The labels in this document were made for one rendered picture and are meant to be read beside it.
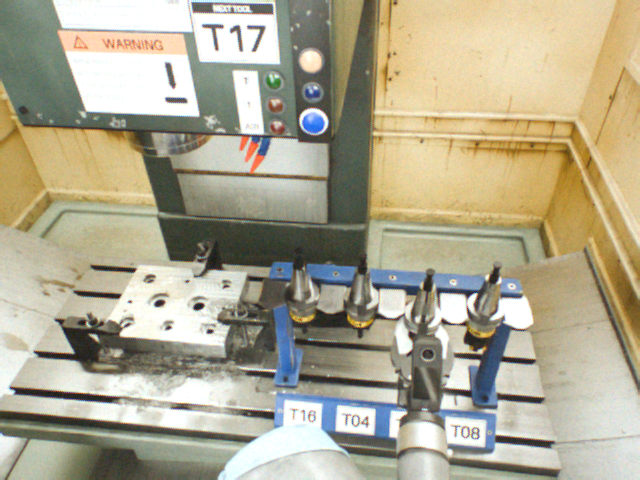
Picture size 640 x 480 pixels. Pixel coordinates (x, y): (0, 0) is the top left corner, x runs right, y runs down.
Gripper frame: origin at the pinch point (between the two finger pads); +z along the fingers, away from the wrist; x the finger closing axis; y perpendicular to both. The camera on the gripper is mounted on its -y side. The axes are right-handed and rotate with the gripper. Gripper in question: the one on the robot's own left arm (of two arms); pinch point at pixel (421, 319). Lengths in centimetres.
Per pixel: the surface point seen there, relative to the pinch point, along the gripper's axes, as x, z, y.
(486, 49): 20, 100, -9
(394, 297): -4.9, 3.4, -1.6
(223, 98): -30, -2, -43
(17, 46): -55, -2, -48
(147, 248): -97, 77, 65
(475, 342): 10.4, 0.0, 5.0
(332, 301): -16.1, 1.2, -1.5
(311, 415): -19.6, -6.2, 26.3
